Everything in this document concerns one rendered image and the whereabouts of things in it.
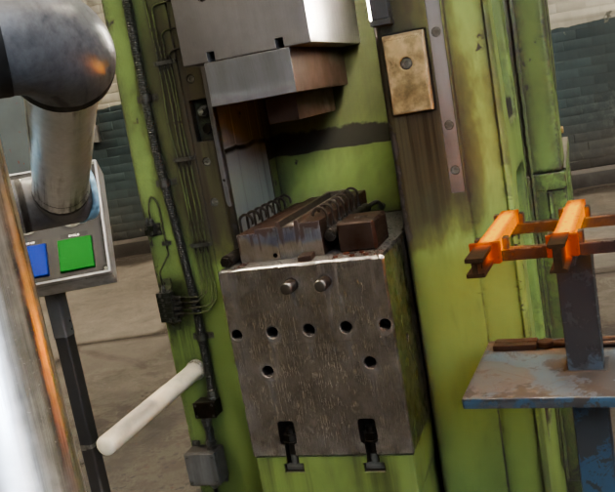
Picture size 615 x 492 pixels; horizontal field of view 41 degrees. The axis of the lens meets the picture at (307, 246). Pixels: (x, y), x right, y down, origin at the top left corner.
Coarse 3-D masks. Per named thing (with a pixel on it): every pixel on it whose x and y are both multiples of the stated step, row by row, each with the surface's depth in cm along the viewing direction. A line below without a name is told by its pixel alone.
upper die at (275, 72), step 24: (288, 48) 170; (312, 48) 185; (336, 48) 203; (216, 72) 176; (240, 72) 175; (264, 72) 173; (288, 72) 171; (312, 72) 183; (336, 72) 201; (216, 96) 177; (240, 96) 176; (264, 96) 174
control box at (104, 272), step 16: (96, 160) 187; (16, 176) 185; (96, 176) 186; (80, 224) 182; (96, 224) 182; (32, 240) 180; (48, 240) 180; (96, 240) 180; (48, 256) 179; (96, 256) 179; (112, 256) 184; (64, 272) 178; (80, 272) 178; (96, 272) 178; (112, 272) 180; (48, 288) 180; (64, 288) 182; (80, 288) 184
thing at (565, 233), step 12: (576, 204) 152; (564, 216) 143; (576, 216) 142; (564, 228) 133; (576, 228) 134; (552, 240) 122; (564, 240) 120; (576, 240) 125; (552, 252) 127; (564, 252) 124; (576, 252) 126; (564, 264) 122
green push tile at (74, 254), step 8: (64, 240) 179; (72, 240) 179; (80, 240) 179; (88, 240) 179; (64, 248) 179; (72, 248) 179; (80, 248) 179; (88, 248) 179; (64, 256) 178; (72, 256) 178; (80, 256) 178; (88, 256) 178; (64, 264) 177; (72, 264) 178; (80, 264) 178; (88, 264) 178
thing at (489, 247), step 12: (504, 216) 153; (516, 216) 155; (492, 228) 143; (504, 228) 142; (480, 240) 135; (492, 240) 134; (480, 252) 125; (492, 252) 129; (480, 264) 124; (492, 264) 128; (468, 276) 122; (480, 276) 122
